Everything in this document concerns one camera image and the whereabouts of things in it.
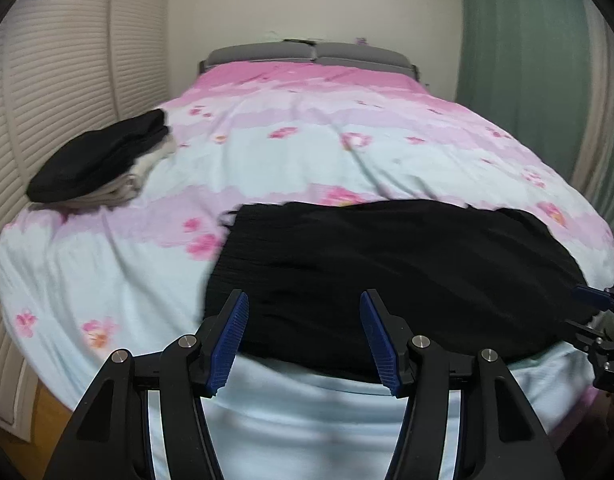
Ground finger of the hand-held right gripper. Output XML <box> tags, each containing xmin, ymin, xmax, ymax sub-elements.
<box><xmin>561</xmin><ymin>317</ymin><xmax>614</xmax><ymax>357</ymax></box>
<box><xmin>571</xmin><ymin>281</ymin><xmax>614</xmax><ymax>314</ymax></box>

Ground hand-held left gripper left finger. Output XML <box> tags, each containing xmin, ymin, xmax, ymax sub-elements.
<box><xmin>42</xmin><ymin>289</ymin><xmax>250</xmax><ymax>480</ymax></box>

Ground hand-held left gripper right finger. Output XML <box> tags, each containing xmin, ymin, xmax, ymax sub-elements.
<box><xmin>359</xmin><ymin>288</ymin><xmax>564</xmax><ymax>480</ymax></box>

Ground black pants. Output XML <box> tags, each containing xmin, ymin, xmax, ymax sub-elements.
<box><xmin>203</xmin><ymin>199</ymin><xmax>596</xmax><ymax>384</ymax></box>

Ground folded beige garment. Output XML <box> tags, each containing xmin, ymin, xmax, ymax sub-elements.
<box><xmin>29</xmin><ymin>135</ymin><xmax>178</xmax><ymax>212</ymax></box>

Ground floral pink blue blanket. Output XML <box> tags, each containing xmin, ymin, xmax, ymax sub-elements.
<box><xmin>0</xmin><ymin>59</ymin><xmax>614</xmax><ymax>480</ymax></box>

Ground folded black garment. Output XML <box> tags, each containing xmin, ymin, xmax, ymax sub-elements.
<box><xmin>27</xmin><ymin>109</ymin><xmax>170</xmax><ymax>204</ymax></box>

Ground green curtain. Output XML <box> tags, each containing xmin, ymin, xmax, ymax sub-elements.
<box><xmin>454</xmin><ymin>0</ymin><xmax>614</xmax><ymax>221</ymax></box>

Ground grey pillows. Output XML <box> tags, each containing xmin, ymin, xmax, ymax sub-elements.
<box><xmin>199</xmin><ymin>41</ymin><xmax>424</xmax><ymax>82</ymax></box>

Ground white louvered closet door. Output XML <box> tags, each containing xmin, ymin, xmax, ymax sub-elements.
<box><xmin>0</xmin><ymin>0</ymin><xmax>170</xmax><ymax>441</ymax></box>

